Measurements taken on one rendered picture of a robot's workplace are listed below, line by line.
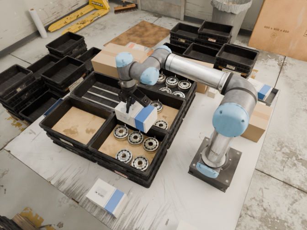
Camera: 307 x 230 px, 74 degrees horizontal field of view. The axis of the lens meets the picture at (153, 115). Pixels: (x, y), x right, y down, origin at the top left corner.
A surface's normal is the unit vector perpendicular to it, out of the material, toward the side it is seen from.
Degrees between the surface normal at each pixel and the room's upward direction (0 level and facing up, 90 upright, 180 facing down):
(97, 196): 0
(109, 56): 0
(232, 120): 84
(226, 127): 84
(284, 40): 74
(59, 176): 0
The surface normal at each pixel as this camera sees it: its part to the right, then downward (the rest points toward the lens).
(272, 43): -0.50, 0.45
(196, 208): -0.04, -0.63
